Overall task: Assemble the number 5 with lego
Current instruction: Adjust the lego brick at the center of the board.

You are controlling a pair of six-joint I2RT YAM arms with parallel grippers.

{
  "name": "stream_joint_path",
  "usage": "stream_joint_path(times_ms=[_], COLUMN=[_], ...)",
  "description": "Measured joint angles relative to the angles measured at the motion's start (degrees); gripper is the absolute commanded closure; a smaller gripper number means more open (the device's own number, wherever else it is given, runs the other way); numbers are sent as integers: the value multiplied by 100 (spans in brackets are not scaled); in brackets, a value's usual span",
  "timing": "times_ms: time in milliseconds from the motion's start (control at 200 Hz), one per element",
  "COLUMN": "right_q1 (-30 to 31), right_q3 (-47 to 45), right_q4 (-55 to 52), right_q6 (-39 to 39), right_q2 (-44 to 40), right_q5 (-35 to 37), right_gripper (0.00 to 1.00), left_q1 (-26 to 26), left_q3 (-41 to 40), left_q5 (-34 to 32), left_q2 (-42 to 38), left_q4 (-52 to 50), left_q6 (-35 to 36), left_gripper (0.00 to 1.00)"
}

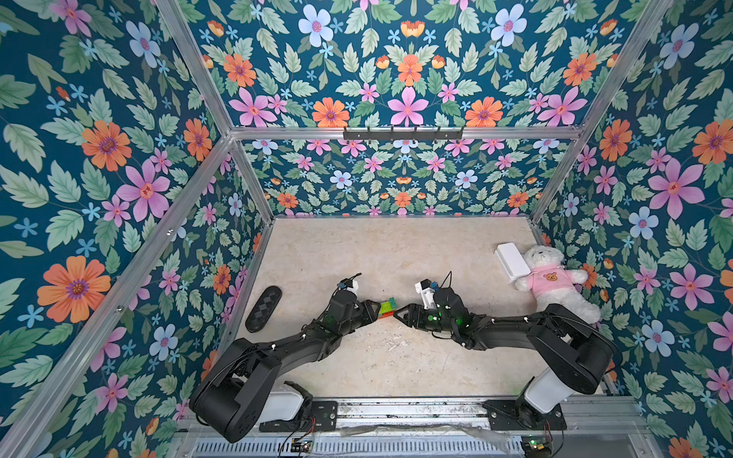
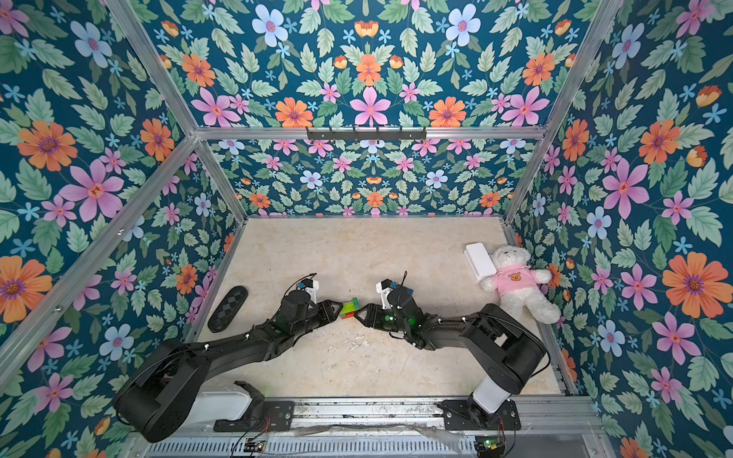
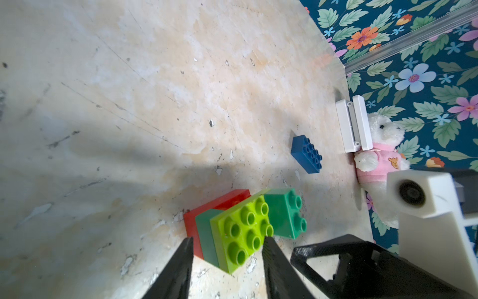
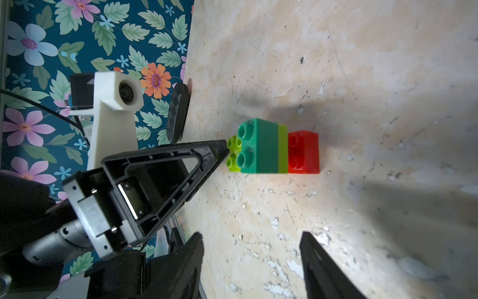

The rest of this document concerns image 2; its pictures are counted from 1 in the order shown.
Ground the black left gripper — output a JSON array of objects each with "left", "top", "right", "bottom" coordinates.
[{"left": 289, "top": 300, "right": 346, "bottom": 339}]

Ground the lime green lego brick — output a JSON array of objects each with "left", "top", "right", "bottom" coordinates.
[{"left": 340, "top": 298, "right": 360, "bottom": 316}]

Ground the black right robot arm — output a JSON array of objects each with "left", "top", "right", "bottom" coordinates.
[{"left": 353, "top": 297, "right": 548, "bottom": 414}]

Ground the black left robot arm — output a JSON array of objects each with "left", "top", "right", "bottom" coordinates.
[{"left": 113, "top": 290, "right": 344, "bottom": 443}]

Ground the black oval remote pad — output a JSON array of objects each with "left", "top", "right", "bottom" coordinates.
[{"left": 207, "top": 285, "right": 248, "bottom": 333}]

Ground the white rectangular box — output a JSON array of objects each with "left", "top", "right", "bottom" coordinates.
[{"left": 464, "top": 242, "right": 497, "bottom": 282}]

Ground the white teddy bear pink shirt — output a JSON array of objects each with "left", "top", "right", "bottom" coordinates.
[{"left": 479, "top": 245, "right": 561, "bottom": 324}]

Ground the left small circuit board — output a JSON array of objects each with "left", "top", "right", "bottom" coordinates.
[{"left": 242, "top": 439, "right": 266, "bottom": 453}]

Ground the small circuit board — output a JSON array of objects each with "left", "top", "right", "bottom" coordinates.
[
  {"left": 475, "top": 436, "right": 506, "bottom": 458},
  {"left": 242, "top": 439, "right": 266, "bottom": 453}
]

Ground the right small circuit board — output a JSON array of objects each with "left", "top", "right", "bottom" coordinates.
[{"left": 475, "top": 436, "right": 506, "bottom": 458}]

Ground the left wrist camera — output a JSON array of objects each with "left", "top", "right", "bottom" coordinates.
[{"left": 297, "top": 277, "right": 320, "bottom": 303}]

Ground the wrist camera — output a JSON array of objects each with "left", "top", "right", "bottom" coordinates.
[
  {"left": 297, "top": 277, "right": 320, "bottom": 303},
  {"left": 376, "top": 279, "right": 402, "bottom": 310}
]

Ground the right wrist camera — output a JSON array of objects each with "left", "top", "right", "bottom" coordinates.
[{"left": 376, "top": 279, "right": 402, "bottom": 310}]

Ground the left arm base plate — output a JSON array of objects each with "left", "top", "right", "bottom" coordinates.
[{"left": 214, "top": 401, "right": 295, "bottom": 433}]

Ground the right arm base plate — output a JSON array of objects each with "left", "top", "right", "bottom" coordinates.
[{"left": 437, "top": 399, "right": 521, "bottom": 431}]

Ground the black wall hook rail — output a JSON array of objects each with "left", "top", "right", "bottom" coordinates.
[{"left": 305, "top": 127, "right": 428, "bottom": 142}]

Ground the aluminium front rail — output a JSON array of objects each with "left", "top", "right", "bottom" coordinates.
[{"left": 166, "top": 395, "right": 603, "bottom": 439}]

